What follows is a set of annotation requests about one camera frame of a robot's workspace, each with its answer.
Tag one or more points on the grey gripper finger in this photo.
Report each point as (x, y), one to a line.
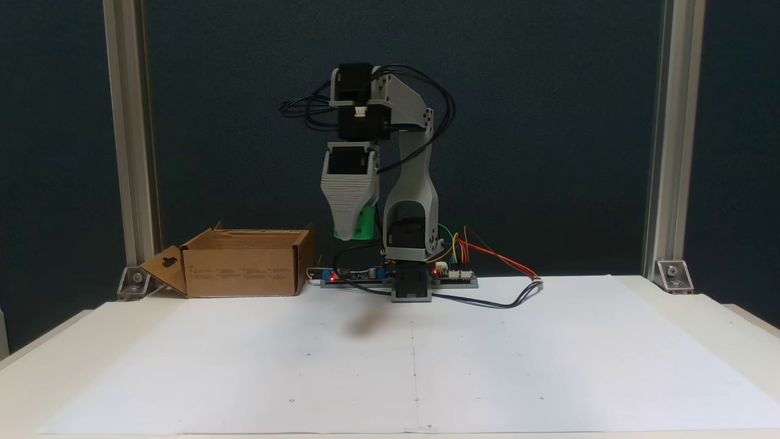
(347, 201)

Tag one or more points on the green dice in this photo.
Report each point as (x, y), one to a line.
(366, 224)

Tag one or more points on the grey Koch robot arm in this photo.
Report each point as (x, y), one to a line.
(417, 183)

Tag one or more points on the blue circuit board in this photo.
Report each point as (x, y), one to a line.
(353, 276)

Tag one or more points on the brown cardboard box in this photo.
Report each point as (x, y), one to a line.
(244, 268)

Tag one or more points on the aluminium frame post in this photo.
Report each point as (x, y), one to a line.
(131, 122)
(673, 122)

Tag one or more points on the metal corner bracket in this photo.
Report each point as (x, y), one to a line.
(135, 283)
(673, 275)

